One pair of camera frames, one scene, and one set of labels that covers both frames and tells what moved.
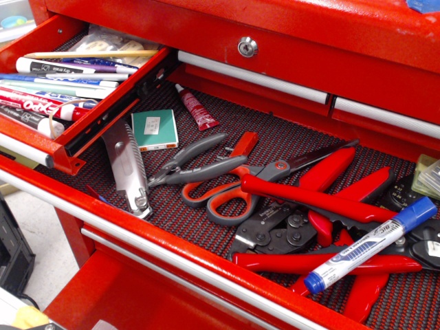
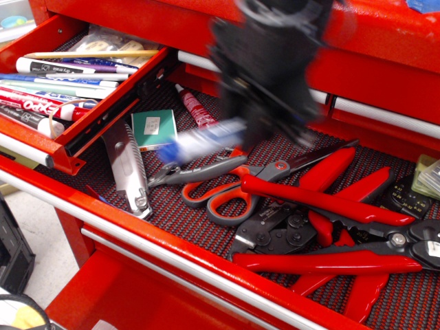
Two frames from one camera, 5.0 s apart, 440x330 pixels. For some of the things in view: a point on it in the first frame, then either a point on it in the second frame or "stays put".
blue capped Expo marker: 80,102 stays put
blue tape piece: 424,6 stays put
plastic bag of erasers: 101,38 stays put
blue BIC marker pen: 317,280 -> 198,140
